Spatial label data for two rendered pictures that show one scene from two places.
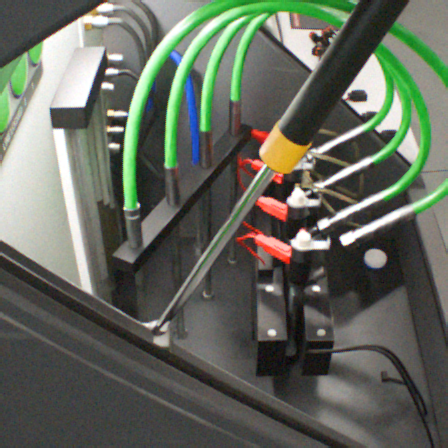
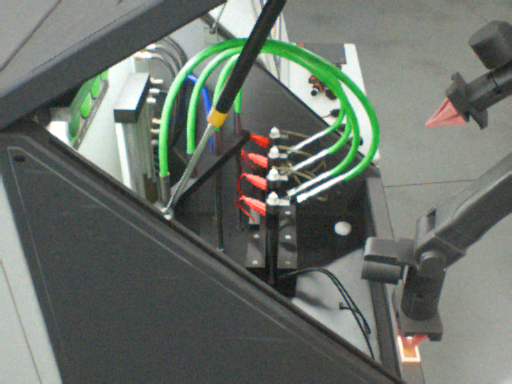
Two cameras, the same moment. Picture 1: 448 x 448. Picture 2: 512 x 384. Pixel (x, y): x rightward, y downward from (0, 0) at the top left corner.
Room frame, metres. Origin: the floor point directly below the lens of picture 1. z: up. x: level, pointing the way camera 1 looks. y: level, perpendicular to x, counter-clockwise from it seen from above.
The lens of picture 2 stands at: (-0.35, -0.09, 1.81)
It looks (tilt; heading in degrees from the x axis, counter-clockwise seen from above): 36 degrees down; 2
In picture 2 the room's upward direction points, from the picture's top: straight up
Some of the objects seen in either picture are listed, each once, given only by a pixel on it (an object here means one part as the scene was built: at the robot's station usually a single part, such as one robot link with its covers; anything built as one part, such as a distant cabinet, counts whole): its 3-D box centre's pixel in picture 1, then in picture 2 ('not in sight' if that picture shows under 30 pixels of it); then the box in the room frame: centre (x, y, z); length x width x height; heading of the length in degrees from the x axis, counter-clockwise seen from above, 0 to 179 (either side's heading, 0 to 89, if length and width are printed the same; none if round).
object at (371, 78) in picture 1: (337, 70); (327, 94); (1.28, -0.25, 0.97); 0.70 x 0.22 x 0.03; 0
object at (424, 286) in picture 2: not in sight; (422, 271); (0.36, -0.33, 1.14); 0.07 x 0.06 x 0.07; 78
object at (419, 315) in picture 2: not in sight; (419, 299); (0.36, -0.33, 1.08); 0.10 x 0.07 x 0.07; 0
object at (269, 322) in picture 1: (285, 284); (272, 239); (0.70, -0.09, 0.91); 0.34 x 0.10 x 0.15; 0
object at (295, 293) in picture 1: (304, 302); (277, 243); (0.58, -0.11, 1.00); 0.05 x 0.03 x 0.21; 90
